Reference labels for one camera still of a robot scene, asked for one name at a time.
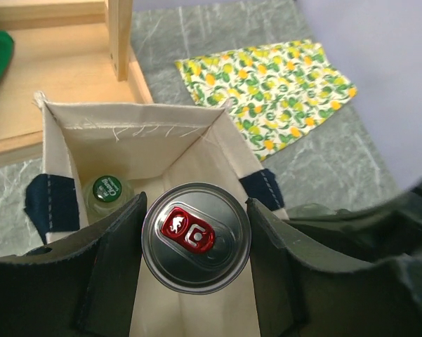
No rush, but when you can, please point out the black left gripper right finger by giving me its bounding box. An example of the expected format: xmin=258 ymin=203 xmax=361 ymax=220
xmin=247 ymin=180 xmax=422 ymax=336

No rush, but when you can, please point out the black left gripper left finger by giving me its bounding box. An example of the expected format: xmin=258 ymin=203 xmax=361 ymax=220
xmin=0 ymin=193 xmax=147 ymax=336

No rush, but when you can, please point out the clear soda water bottle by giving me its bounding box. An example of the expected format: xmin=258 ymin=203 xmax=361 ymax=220
xmin=82 ymin=175 xmax=135 ymax=225

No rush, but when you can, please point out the silver red soda can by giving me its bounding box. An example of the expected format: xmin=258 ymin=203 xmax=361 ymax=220
xmin=141 ymin=182 xmax=251 ymax=295

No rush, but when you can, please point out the beige canvas tote bag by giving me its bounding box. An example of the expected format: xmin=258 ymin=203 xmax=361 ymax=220
xmin=25 ymin=92 xmax=286 ymax=336

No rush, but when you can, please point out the lemon print cloth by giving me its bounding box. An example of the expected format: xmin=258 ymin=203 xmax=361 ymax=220
xmin=175 ymin=39 xmax=357 ymax=161

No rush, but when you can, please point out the wooden clothes rack stand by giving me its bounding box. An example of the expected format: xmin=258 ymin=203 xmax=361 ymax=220
xmin=0 ymin=1 xmax=152 ymax=167

